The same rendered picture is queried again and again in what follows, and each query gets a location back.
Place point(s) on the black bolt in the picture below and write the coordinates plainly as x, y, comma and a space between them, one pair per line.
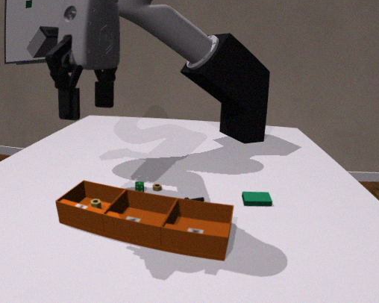
197, 199

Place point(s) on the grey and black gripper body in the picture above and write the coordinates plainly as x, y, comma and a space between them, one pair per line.
95, 35

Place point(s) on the orange three-compartment tray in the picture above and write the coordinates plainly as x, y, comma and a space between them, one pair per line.
146, 224

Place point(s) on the green die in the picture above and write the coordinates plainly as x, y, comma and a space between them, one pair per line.
139, 186

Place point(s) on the green rectangular block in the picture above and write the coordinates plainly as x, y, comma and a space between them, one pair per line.
256, 199

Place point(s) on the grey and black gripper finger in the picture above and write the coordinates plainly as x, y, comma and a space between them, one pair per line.
68, 95
104, 87

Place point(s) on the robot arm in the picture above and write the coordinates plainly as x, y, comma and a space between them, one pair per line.
160, 20

